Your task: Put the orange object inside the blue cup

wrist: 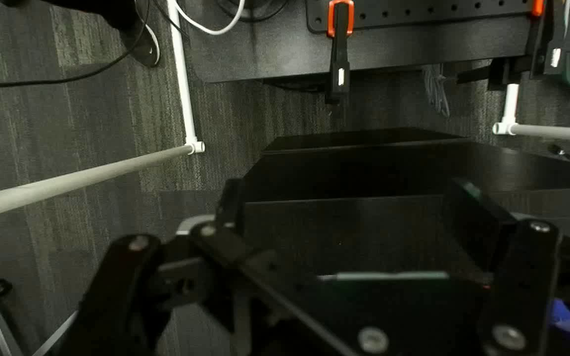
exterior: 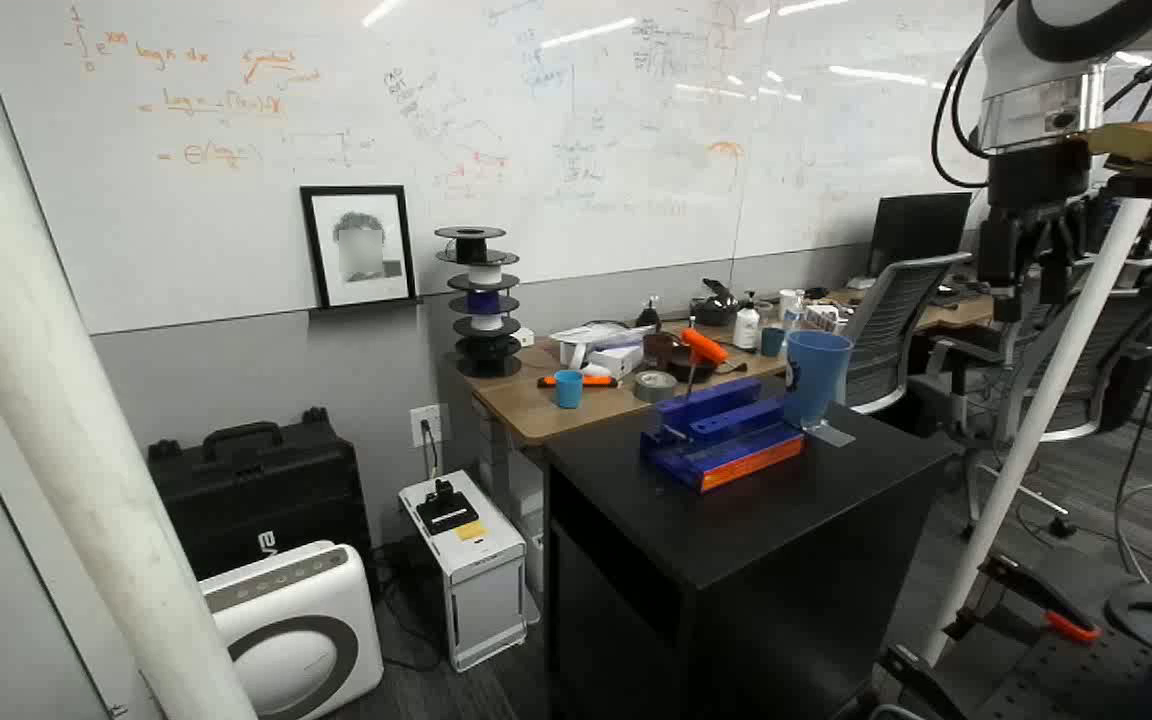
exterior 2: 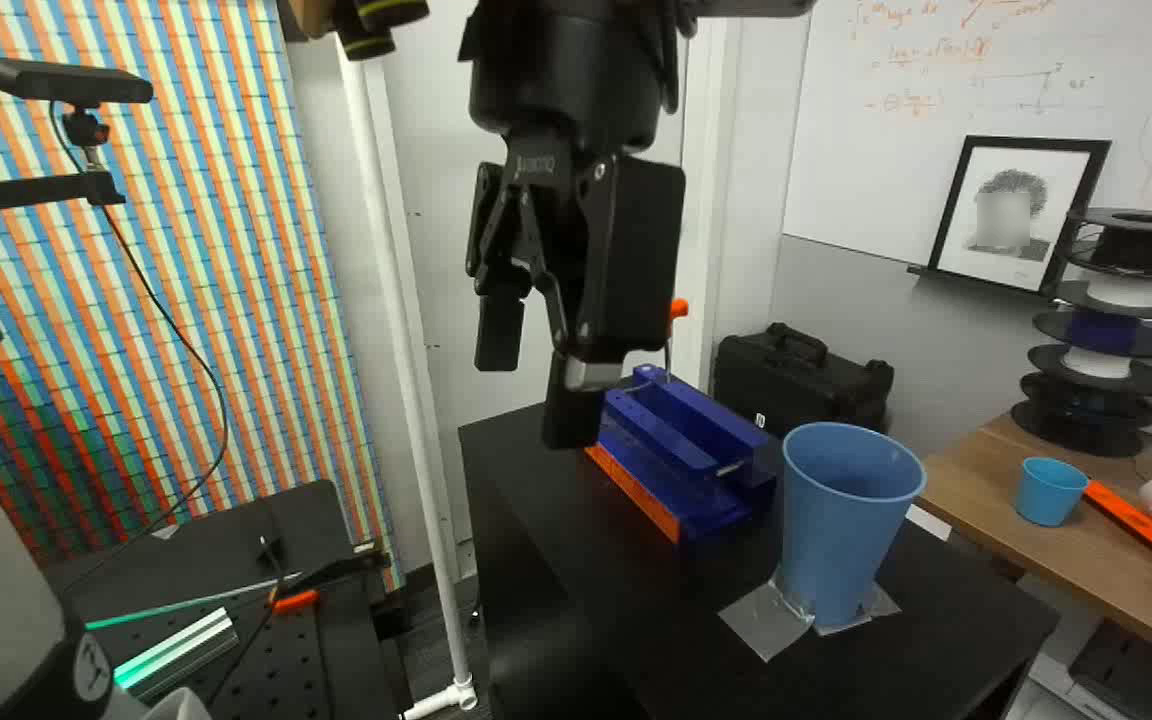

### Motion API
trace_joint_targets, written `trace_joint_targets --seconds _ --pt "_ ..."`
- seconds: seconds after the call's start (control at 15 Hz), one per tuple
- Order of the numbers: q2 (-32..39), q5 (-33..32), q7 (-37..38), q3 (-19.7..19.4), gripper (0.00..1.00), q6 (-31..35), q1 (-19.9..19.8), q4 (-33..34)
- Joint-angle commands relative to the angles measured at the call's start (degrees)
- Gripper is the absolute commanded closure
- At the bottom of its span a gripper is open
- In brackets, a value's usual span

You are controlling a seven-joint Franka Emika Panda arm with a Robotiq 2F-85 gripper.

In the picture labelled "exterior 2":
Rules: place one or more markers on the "blue and orange rack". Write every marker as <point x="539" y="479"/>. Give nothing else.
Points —
<point x="680" y="454"/>

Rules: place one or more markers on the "blue filament spool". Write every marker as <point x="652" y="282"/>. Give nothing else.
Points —
<point x="1106" y="332"/>

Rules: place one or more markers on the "wooden desk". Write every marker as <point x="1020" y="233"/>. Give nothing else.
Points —
<point x="1068" y="561"/>

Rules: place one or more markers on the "black cabinet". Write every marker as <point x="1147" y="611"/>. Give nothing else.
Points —
<point x="628" y="615"/>

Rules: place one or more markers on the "black perforated robot table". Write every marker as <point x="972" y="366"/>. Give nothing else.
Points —
<point x="282" y="664"/>

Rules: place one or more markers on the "striped colourful blind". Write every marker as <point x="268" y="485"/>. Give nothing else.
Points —
<point x="177" y="266"/>

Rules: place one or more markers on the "white filament spool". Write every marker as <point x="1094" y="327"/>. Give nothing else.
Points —
<point x="1099" y="366"/>
<point x="1122" y="299"/>

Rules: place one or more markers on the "black stereo camera bar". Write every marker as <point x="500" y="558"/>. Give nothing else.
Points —
<point x="62" y="80"/>

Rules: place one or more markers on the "small blue cup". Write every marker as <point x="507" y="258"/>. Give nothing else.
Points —
<point x="1048" y="488"/>

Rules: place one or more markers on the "empty black filament spool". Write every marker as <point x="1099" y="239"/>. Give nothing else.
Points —
<point x="1141" y="243"/>

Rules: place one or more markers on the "whiteboard with writing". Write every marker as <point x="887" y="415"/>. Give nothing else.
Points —
<point x="1002" y="80"/>

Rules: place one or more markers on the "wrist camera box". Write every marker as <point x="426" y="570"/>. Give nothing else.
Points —
<point x="638" y="252"/>

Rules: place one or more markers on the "large blue cup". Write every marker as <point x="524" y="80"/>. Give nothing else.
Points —
<point x="840" y="525"/>

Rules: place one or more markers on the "black framed portrait picture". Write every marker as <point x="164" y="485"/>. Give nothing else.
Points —
<point x="1018" y="214"/>

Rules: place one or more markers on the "small orange object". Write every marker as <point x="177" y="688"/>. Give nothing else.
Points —
<point x="677" y="311"/>

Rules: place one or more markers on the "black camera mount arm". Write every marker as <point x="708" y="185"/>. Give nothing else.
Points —
<point x="30" y="195"/>

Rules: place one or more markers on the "thick white pole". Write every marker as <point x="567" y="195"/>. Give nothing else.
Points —
<point x="401" y="403"/>

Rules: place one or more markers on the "white paper label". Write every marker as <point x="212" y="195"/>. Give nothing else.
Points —
<point x="930" y="523"/>

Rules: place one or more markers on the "orange hand tool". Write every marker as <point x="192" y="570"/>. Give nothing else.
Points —
<point x="1141" y="523"/>

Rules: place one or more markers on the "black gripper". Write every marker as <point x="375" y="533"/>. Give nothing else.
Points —
<point x="563" y="220"/>

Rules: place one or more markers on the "black hard carrying case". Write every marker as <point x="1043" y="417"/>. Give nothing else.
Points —
<point x="800" y="381"/>

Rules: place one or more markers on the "black yellow clamp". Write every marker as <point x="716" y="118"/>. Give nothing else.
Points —
<point x="380" y="22"/>

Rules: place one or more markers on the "green lit metal bar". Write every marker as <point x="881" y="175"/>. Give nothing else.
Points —
<point x="168" y="653"/>

